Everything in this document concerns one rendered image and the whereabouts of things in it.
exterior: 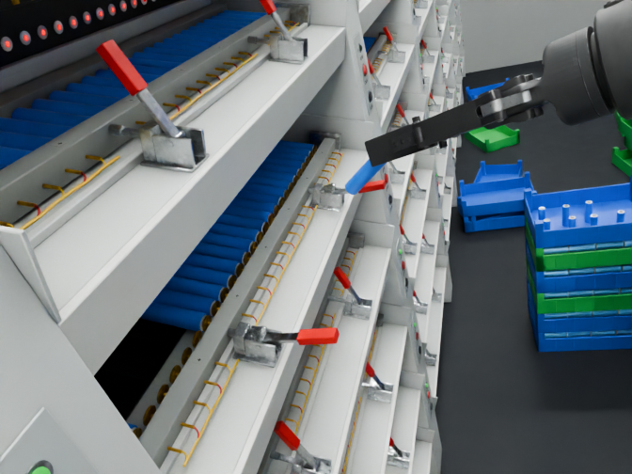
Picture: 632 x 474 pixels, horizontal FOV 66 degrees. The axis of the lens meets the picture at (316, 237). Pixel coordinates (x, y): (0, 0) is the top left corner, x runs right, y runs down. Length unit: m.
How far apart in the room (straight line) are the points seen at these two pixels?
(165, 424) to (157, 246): 0.15
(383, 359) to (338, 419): 0.33
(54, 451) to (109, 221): 0.13
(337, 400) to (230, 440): 0.27
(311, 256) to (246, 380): 0.18
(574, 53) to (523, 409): 1.24
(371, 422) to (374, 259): 0.28
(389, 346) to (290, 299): 0.49
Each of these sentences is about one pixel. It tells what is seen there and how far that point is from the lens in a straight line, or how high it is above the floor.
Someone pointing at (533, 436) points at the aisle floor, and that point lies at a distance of 1.53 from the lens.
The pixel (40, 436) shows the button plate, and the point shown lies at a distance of 0.25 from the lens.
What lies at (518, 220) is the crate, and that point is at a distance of 2.26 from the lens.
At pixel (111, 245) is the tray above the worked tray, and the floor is 1.14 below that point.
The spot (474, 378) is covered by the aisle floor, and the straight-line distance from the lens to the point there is 1.65.
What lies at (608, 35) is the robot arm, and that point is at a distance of 0.45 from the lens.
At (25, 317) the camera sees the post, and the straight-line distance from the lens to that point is 0.24.
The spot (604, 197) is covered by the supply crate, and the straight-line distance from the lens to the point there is 1.65.
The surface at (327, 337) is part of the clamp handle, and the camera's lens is 0.41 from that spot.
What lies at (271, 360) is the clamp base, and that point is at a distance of 0.45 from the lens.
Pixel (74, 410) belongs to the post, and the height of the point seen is 1.10.
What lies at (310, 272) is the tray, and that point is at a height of 0.94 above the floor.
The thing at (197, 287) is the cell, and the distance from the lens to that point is 0.51.
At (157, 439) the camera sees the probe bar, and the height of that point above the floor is 0.98.
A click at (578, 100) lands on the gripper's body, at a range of 0.46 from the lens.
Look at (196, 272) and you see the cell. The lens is 0.52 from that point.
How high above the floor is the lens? 1.25
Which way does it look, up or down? 30 degrees down
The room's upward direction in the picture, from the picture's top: 17 degrees counter-clockwise
